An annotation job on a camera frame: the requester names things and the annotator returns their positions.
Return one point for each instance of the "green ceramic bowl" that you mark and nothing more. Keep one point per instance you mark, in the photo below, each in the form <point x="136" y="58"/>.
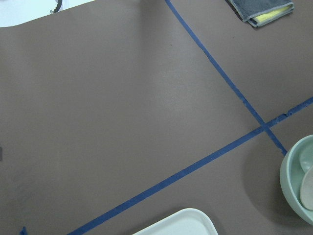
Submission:
<point x="295" y="164"/>

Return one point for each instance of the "cream bear tray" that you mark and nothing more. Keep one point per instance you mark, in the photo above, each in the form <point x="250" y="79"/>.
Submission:
<point x="187" y="221"/>

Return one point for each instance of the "grey folded cloth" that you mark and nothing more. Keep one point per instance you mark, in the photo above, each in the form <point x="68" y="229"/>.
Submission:
<point x="261" y="12"/>

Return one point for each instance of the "reacher grabber tool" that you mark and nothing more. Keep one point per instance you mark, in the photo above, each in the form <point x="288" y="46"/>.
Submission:
<point x="57" y="7"/>

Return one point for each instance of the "white ceramic spoon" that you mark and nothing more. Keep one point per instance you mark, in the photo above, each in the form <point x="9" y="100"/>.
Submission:
<point x="306" y="190"/>

